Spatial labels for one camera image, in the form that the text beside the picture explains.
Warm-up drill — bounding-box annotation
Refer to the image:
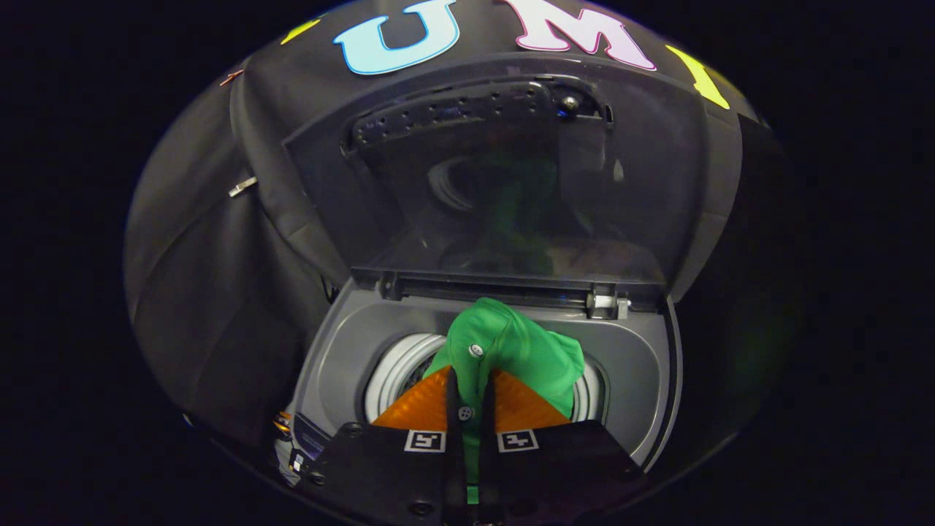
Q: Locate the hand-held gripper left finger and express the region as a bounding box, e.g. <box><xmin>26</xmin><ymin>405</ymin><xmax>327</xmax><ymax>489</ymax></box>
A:
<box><xmin>292</xmin><ymin>367</ymin><xmax>463</xmax><ymax>526</ymax></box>

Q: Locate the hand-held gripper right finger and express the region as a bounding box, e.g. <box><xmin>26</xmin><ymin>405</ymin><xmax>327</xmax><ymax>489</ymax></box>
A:
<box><xmin>478</xmin><ymin>369</ymin><xmax>648</xmax><ymax>526</ymax></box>

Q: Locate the green polo shirt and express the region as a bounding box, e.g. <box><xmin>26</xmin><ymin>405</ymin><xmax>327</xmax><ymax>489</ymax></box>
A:
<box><xmin>422</xmin><ymin>297</ymin><xmax>586</xmax><ymax>506</ymax></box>

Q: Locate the grey washing machine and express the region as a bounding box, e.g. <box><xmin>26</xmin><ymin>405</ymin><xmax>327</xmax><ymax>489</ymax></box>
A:
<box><xmin>273</xmin><ymin>279</ymin><xmax>684</xmax><ymax>506</ymax></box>

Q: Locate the dark washing machine lid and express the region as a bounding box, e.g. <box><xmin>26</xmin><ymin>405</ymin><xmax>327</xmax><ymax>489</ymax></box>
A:
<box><xmin>280</xmin><ymin>53</ymin><xmax>744</xmax><ymax>306</ymax></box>

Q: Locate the black backdrop cloth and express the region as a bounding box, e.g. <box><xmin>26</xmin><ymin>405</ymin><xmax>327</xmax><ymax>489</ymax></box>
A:
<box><xmin>123</xmin><ymin>0</ymin><xmax>793</xmax><ymax>457</ymax></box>

